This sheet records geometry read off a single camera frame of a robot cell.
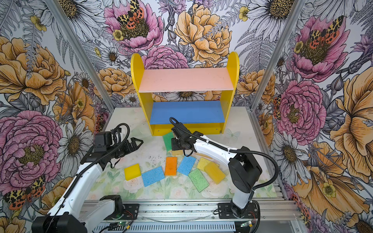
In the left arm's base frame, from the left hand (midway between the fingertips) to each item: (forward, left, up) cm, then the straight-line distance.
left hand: (137, 149), depth 80 cm
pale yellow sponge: (+5, -21, -13) cm, 25 cm away
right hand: (+2, -20, -4) cm, 21 cm away
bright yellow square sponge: (-7, +6, -15) cm, 18 cm away
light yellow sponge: (+3, -38, -14) cm, 40 cm away
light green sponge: (-13, -33, -13) cm, 38 cm away
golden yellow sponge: (-9, -44, -14) cm, 47 cm away
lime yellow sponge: (-3, -36, -15) cm, 39 cm away
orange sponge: (-4, -17, -15) cm, 23 cm away
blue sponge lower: (-10, -7, -14) cm, 19 cm away
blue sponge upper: (-3, -26, -14) cm, 30 cm away
